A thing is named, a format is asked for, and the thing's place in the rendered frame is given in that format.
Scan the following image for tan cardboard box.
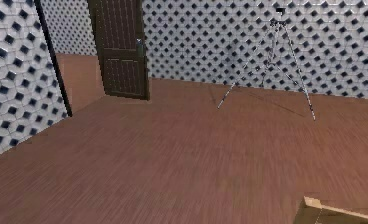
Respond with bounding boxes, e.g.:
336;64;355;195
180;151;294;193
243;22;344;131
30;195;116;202
291;195;368;224

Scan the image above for dark brown room door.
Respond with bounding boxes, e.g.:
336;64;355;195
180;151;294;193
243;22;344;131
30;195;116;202
86;0;151;101

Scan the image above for grey tripod stand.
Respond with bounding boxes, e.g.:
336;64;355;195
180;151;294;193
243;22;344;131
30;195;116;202
216;6;317;122

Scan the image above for grey door handle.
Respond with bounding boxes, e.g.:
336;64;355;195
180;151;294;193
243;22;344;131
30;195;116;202
135;37;144;57

